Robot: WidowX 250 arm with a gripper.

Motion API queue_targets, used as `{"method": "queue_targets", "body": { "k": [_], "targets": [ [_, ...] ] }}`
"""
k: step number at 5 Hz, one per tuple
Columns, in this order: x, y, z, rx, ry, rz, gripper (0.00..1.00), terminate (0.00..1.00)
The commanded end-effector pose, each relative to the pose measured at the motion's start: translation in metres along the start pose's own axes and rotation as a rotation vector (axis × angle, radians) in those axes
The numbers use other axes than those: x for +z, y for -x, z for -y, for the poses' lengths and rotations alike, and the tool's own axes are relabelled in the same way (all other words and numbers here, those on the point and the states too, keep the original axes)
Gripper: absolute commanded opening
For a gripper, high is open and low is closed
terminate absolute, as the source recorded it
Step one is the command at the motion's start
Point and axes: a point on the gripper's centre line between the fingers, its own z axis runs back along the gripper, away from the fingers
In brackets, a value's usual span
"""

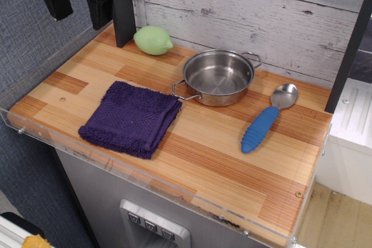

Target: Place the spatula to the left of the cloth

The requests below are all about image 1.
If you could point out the silver dispenser button panel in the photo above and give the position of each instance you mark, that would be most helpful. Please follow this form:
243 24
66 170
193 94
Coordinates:
145 228

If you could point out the black vertical post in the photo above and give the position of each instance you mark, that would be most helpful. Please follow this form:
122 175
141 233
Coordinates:
349 56
123 21

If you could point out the grey toy fridge cabinet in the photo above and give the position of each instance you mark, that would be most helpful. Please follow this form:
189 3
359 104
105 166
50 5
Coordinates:
99 193

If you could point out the white toy sink counter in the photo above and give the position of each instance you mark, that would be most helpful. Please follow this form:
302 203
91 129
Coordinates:
345 161

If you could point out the dark purple folded cloth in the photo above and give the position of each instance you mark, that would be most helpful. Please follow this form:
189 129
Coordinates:
131 120

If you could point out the clear acrylic edge guard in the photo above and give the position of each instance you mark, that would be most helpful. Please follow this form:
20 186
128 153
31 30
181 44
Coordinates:
260 194

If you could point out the blue handled steel spoon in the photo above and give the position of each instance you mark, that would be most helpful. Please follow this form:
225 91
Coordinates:
283 97

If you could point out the black vertical post left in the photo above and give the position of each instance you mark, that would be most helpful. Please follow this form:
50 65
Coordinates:
123 21

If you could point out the steel pan with handles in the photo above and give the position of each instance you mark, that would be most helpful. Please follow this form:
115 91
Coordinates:
216 77

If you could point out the black vertical post right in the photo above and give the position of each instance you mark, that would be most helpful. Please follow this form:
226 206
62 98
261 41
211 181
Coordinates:
349 56

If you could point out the green plastic lemon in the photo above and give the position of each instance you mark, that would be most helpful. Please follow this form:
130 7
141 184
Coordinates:
153 40

